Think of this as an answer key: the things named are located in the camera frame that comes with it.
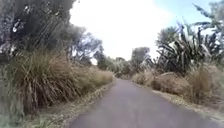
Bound tall dry grass clumps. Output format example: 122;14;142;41
0;51;115;128

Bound green flax bushes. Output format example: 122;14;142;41
146;0;224;76

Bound dry grass verge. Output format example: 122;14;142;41
19;83;114;128
133;81;224;125

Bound dry brown grass tussocks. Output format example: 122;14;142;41
131;64;224;109

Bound row of trees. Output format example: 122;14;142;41
0;0;104;68

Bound distant trees and bushes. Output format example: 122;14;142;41
93;46;153;80

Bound grey asphalt path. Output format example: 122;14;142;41
68;77;224;128

